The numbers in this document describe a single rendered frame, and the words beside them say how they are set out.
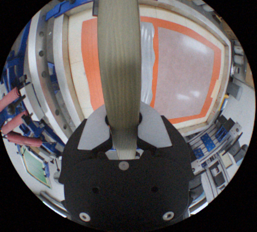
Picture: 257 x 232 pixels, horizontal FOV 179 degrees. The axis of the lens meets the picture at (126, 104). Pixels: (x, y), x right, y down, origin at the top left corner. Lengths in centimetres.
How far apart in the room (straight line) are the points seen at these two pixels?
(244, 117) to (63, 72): 389
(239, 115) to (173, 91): 356
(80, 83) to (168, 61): 28
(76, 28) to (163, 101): 39
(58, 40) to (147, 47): 26
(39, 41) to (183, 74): 47
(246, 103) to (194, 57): 342
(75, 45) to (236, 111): 389
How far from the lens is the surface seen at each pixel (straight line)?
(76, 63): 28
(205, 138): 89
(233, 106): 378
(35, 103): 33
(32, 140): 70
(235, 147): 99
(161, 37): 28
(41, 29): 34
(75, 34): 30
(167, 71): 28
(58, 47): 28
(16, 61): 70
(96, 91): 27
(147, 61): 24
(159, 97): 29
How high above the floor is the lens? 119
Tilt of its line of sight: 59 degrees down
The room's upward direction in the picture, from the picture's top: 176 degrees clockwise
